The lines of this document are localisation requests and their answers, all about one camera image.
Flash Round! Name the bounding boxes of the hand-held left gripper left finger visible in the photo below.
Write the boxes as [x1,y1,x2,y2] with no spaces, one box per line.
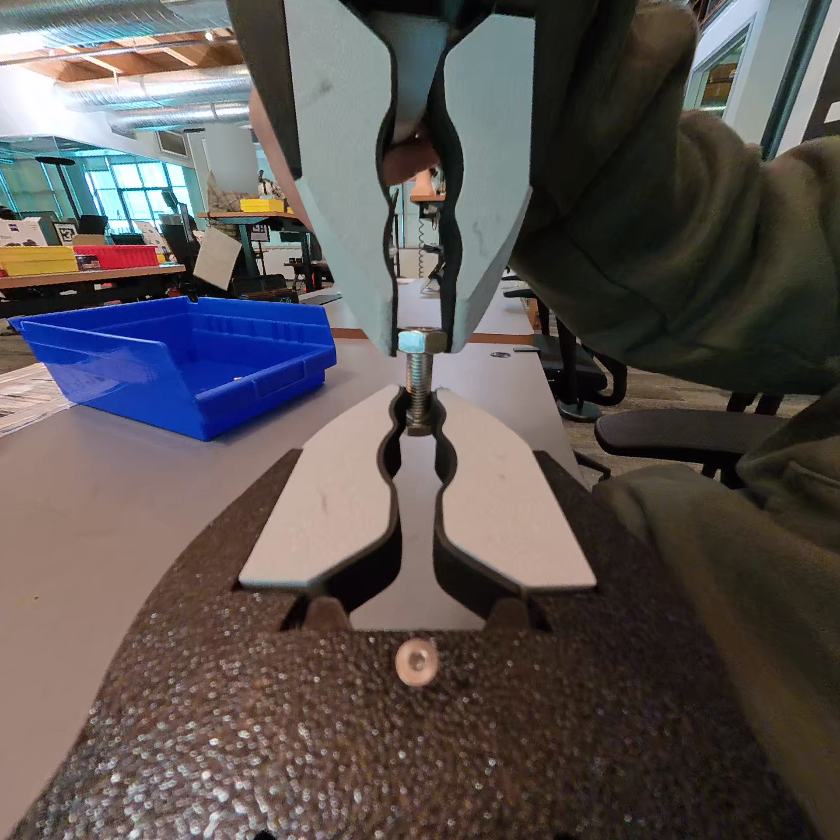
[238,385,404,614]

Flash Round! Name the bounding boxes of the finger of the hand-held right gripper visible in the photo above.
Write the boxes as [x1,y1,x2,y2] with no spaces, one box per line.
[286,0,404,358]
[428,13,538,355]

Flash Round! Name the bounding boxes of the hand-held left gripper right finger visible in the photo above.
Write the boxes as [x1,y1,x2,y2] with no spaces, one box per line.
[432,387,598,619]

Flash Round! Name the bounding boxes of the silver hex bolt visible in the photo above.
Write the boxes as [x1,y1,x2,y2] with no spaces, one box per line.
[404,351,439,438]

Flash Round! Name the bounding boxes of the blue plastic bin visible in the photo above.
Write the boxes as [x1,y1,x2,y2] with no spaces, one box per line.
[8,295,337,442]

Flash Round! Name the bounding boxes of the person's right forearm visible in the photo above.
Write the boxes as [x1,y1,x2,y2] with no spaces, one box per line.
[508,0,840,398]

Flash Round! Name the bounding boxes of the standing desk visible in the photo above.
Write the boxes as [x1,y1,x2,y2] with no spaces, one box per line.
[197,210,316,283]

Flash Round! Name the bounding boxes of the grey desk with wood edge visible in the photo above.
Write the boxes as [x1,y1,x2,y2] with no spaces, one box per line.
[318,279,546,342]

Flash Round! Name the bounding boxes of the person's right hand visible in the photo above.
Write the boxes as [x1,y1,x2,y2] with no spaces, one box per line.
[248,85,439,221]

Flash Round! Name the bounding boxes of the grey tilted board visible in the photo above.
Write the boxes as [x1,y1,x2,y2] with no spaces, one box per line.
[193,226,244,291]

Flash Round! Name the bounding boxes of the black office chair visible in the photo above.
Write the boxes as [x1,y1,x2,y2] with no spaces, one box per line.
[502,282,631,422]
[594,394,791,490]

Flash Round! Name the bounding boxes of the black floor lamp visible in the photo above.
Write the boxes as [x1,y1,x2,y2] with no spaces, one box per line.
[36,156,83,224]

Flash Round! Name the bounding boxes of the red plastic bin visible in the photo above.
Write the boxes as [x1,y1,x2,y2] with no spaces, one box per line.
[73,244,160,270]

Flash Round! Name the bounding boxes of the wooden table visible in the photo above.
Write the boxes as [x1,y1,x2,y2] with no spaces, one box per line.
[0,262,188,309]

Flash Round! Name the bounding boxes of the person's olive hoodie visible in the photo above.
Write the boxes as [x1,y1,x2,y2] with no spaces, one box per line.
[591,387,840,840]

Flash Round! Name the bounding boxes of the white cardboard box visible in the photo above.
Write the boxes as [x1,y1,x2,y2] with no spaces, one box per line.
[0,218,50,249]

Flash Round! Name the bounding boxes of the yellow plastic bin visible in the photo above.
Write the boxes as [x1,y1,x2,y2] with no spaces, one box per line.
[0,245,78,277]

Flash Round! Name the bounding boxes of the printed paper sheets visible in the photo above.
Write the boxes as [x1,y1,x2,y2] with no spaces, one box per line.
[0,364,81,437]

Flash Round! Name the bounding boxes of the silver ventilation duct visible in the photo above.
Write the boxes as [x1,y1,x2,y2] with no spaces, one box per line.
[62,66,257,112]

